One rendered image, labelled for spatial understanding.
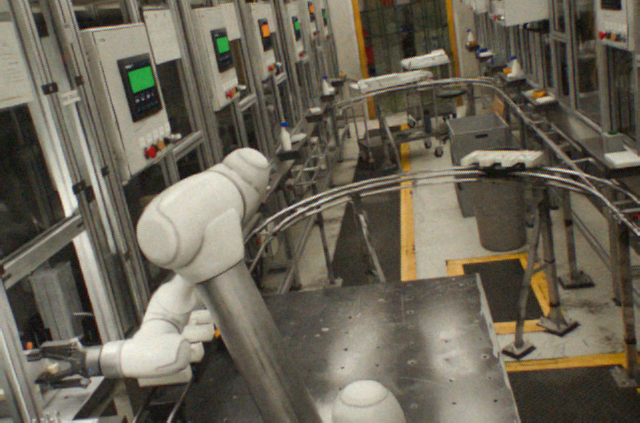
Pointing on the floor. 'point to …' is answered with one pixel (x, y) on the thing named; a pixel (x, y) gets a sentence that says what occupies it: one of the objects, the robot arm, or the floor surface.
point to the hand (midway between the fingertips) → (31, 367)
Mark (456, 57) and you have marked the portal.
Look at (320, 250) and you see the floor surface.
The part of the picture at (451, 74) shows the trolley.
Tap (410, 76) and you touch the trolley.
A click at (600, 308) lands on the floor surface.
